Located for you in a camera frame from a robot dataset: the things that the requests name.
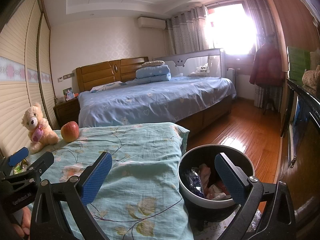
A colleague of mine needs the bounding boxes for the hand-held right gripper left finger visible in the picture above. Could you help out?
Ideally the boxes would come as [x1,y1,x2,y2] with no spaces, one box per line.
[30,151,113,240]

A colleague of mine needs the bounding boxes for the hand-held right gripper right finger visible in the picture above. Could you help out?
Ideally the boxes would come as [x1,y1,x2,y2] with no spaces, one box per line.
[214,152,297,240]

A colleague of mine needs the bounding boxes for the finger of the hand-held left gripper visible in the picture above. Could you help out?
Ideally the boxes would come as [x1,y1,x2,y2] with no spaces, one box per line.
[0,147,30,180]
[24,151,55,183]

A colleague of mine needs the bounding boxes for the white tissue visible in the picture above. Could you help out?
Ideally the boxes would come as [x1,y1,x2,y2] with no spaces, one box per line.
[207,184,232,200]

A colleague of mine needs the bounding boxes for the blue and silver foil wrapper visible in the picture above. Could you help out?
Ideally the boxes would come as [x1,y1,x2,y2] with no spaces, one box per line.
[185,169,204,197]

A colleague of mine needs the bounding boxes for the round trash bin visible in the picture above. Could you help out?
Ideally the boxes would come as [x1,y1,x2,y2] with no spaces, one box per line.
[177,144,255,232]

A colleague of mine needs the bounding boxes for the person's left hand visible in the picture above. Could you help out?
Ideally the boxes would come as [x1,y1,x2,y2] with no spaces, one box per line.
[12,206,32,239]

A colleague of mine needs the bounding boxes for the green snack wrapper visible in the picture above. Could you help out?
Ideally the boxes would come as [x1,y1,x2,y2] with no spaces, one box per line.
[14,160,28,174]

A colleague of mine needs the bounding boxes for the cream teddy bear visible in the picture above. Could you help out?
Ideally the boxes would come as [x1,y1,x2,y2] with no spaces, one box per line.
[21,102,60,153]

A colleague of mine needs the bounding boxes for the red apple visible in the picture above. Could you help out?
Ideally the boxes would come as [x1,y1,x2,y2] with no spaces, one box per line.
[61,121,80,143]

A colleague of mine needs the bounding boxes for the printed paper sheet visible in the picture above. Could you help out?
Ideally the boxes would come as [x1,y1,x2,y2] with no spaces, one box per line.
[207,215,240,240]

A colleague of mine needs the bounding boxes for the wooden nightstand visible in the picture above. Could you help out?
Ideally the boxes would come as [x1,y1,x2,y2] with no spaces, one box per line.
[53,97,80,129]

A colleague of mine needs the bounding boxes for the framed photo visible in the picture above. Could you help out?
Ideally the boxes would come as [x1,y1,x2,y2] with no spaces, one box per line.
[62,87,73,102]

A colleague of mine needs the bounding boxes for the dark wooden cabinet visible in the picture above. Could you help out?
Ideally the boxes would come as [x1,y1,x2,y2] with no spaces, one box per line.
[280,77,320,230]

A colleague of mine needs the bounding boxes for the cream sliding door wardrobe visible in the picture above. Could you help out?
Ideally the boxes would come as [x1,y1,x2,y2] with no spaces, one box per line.
[0,0,60,155]

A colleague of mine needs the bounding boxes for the flat white and blue pillow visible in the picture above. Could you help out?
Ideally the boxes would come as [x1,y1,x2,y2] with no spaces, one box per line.
[90,81,128,93]

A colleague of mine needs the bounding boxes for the blue book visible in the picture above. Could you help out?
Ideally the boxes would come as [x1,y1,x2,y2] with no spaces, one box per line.
[294,97,305,127]

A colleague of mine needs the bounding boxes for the bed with blue sheet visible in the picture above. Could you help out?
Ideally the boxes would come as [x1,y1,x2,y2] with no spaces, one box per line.
[78,76,237,133]

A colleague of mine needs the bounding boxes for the wooden headboard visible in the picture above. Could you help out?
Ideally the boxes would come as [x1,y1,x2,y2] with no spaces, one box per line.
[76,57,149,93]

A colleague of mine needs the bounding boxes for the white plush toy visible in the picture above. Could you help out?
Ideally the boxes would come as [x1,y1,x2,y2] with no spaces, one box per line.
[190,65,209,77]

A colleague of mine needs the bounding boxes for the folded blue quilt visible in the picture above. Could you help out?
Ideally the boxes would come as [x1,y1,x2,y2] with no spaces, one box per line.
[136,64,172,85]

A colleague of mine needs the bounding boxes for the red coat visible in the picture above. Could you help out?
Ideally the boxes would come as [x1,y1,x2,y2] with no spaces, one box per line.
[249,42,285,88]

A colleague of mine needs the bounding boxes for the small patterned pillow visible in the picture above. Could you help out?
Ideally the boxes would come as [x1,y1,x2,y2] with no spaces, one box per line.
[141,60,165,68]

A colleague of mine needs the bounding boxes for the brown plush toy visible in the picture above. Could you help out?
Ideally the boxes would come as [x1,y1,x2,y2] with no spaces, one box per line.
[302,65,320,91]

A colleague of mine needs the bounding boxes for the stack of green boxes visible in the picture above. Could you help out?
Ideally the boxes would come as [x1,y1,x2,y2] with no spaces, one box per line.
[286,46,311,81]

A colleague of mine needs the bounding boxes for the bright window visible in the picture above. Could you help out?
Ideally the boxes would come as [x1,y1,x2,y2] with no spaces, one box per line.
[206,2,258,55]

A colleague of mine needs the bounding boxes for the grey patterned curtain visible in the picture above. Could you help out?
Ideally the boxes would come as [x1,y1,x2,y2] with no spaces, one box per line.
[244,0,266,53]
[166,5,209,54]

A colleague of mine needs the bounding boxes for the white air conditioner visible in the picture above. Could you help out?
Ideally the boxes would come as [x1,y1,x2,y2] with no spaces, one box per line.
[137,17,166,29]

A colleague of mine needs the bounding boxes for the grey bed guard rail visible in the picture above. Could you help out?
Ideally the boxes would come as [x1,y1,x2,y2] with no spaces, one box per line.
[152,48,227,78]

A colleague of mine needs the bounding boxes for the tall wooden wall cabinet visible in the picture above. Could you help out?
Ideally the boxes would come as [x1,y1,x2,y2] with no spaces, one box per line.
[260,0,320,80]

